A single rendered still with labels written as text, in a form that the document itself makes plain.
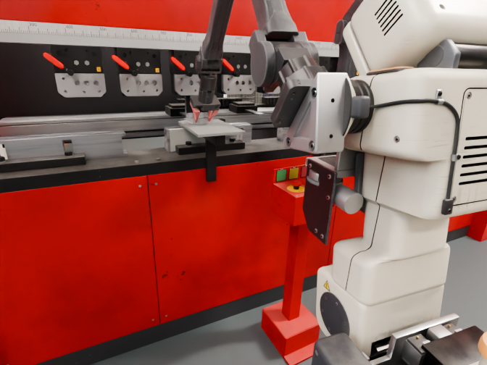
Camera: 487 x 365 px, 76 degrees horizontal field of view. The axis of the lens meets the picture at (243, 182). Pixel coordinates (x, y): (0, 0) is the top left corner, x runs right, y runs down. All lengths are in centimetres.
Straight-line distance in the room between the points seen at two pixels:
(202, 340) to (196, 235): 53
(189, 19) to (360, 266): 104
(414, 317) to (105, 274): 108
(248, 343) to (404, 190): 124
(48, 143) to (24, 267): 44
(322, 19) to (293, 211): 88
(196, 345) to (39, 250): 80
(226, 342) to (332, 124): 134
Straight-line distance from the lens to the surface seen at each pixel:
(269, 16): 64
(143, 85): 127
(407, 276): 71
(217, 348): 164
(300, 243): 135
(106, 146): 130
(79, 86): 125
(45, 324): 152
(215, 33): 103
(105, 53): 180
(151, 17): 129
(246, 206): 143
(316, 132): 46
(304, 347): 166
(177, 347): 166
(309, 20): 157
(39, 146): 131
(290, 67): 53
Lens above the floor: 124
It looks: 21 degrees down
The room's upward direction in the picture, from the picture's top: 2 degrees clockwise
